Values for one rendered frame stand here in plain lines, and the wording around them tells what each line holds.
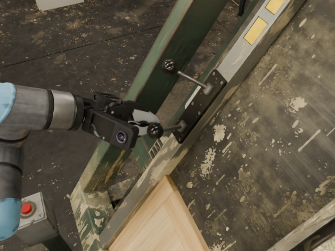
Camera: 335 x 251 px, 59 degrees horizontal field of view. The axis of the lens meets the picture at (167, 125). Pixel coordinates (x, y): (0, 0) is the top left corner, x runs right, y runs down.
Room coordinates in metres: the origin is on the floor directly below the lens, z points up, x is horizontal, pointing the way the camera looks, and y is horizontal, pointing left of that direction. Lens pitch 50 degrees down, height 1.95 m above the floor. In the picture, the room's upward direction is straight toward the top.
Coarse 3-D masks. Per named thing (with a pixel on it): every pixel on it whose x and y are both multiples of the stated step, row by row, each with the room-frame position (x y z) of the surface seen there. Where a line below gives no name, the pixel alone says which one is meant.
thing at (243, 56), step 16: (288, 0) 0.54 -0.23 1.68; (304, 0) 0.55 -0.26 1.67; (256, 16) 0.56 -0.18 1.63; (272, 16) 0.54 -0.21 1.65; (288, 16) 0.54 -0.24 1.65; (272, 32) 0.53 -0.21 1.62; (240, 48) 0.54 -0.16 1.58; (256, 48) 0.52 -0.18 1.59; (224, 64) 0.53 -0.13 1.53; (240, 64) 0.51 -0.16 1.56; (240, 80) 0.51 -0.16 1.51; (224, 96) 0.49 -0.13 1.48; (208, 112) 0.48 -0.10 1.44; (176, 144) 0.46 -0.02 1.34; (192, 144) 0.46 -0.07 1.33; (160, 160) 0.45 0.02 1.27; (176, 160) 0.44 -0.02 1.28; (144, 176) 0.44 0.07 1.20; (160, 176) 0.42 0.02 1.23; (144, 192) 0.41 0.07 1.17; (128, 208) 0.39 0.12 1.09; (112, 224) 0.38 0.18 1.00; (112, 240) 0.35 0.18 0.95
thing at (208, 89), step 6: (168, 60) 0.52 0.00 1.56; (174, 60) 0.53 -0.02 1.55; (162, 66) 0.51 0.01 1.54; (168, 66) 0.51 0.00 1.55; (174, 66) 0.51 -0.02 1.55; (168, 72) 0.50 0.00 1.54; (174, 72) 0.50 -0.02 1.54; (180, 72) 0.51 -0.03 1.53; (186, 78) 0.51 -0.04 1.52; (192, 78) 0.51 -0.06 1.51; (198, 84) 0.50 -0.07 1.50; (204, 84) 0.50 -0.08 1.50; (210, 84) 0.50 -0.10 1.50; (204, 90) 0.50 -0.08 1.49; (210, 90) 0.49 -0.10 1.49
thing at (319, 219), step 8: (328, 208) 0.19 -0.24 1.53; (312, 216) 0.19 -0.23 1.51; (320, 216) 0.19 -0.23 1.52; (328, 216) 0.18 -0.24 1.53; (304, 224) 0.18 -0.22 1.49; (312, 224) 0.18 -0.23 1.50; (320, 224) 0.18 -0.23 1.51; (328, 224) 0.18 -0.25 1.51; (296, 232) 0.18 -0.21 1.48; (304, 232) 0.17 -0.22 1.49; (312, 232) 0.17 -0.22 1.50; (320, 232) 0.18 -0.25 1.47; (328, 232) 0.18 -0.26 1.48; (280, 240) 0.17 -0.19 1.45; (288, 240) 0.17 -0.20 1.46; (296, 240) 0.17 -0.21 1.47; (304, 240) 0.16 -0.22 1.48; (312, 240) 0.17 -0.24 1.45; (320, 240) 0.17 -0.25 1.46; (328, 240) 0.15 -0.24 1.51; (272, 248) 0.17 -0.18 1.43; (280, 248) 0.16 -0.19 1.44; (288, 248) 0.16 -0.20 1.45; (296, 248) 0.16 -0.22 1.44; (304, 248) 0.17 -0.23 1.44; (312, 248) 0.16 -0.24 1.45; (320, 248) 0.15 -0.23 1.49; (328, 248) 0.15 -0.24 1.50
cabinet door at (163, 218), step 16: (160, 192) 0.39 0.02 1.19; (176, 192) 0.38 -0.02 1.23; (144, 208) 0.38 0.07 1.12; (160, 208) 0.36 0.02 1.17; (176, 208) 0.34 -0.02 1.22; (128, 224) 0.37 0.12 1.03; (144, 224) 0.34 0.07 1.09; (160, 224) 0.32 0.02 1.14; (176, 224) 0.30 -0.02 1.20; (192, 224) 0.29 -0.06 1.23; (128, 240) 0.33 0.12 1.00; (144, 240) 0.31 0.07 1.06; (160, 240) 0.29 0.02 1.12; (176, 240) 0.27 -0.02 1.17; (192, 240) 0.25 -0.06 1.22
